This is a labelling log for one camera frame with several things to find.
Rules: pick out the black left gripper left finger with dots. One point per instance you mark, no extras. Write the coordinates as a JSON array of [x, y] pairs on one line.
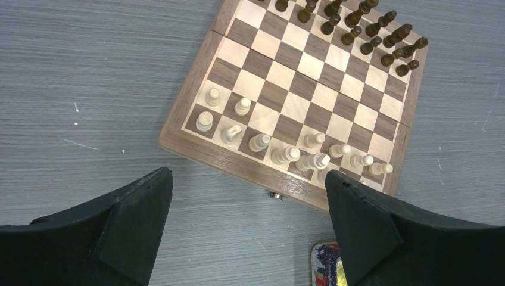
[[110, 240]]

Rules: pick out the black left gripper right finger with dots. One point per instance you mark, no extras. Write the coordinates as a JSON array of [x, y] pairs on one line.
[[387, 241]]

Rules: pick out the white chess pawn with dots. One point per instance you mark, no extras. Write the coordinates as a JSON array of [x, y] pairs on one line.
[[357, 161], [314, 140], [242, 107], [212, 97], [339, 150]]

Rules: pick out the white chess rook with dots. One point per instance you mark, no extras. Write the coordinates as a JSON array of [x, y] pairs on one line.
[[204, 121]]

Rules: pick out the white chess piece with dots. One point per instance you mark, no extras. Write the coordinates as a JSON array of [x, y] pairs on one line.
[[380, 168]]

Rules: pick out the wooden chess board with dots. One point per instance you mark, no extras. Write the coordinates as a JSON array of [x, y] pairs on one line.
[[341, 68]]

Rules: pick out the yellow metal tray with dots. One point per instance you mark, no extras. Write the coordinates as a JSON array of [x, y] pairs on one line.
[[326, 264]]

